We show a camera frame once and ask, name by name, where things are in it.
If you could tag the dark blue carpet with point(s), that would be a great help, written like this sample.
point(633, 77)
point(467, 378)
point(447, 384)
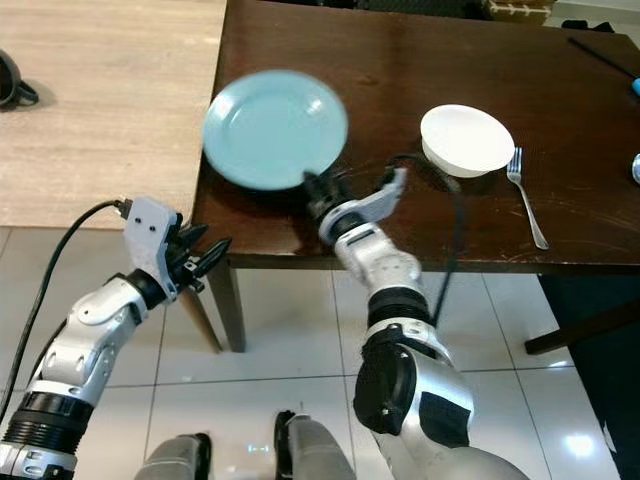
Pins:
point(610, 410)

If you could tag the long black stick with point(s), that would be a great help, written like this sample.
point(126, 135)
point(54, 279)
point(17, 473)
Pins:
point(605, 58)

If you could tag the white bowl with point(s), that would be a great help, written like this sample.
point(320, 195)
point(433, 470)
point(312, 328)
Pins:
point(467, 140)

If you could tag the small blue timer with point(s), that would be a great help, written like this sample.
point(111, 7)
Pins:
point(636, 87)

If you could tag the grey robot left leg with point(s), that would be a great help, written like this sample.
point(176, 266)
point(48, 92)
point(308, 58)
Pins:
point(172, 458)

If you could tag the silver spoon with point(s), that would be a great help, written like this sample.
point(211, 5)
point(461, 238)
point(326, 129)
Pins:
point(636, 168)

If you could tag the dark brown wooden table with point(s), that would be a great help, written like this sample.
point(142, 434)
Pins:
point(400, 50)

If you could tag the light wooden table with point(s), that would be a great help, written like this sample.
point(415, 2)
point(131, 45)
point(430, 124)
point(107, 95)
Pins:
point(110, 120)

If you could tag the light blue plate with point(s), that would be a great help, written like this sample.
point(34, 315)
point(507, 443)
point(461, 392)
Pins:
point(275, 130)

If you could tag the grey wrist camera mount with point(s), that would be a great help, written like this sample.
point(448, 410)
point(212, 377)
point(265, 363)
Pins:
point(155, 225)
point(385, 195)

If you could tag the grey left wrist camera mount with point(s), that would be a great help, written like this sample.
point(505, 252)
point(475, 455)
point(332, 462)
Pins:
point(155, 225)

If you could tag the silver fork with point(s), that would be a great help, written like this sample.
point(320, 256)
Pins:
point(530, 210)

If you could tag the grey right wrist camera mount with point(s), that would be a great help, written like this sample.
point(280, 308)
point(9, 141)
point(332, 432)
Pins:
point(385, 195)

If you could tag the black cup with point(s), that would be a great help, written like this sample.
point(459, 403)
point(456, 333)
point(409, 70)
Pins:
point(10, 85)

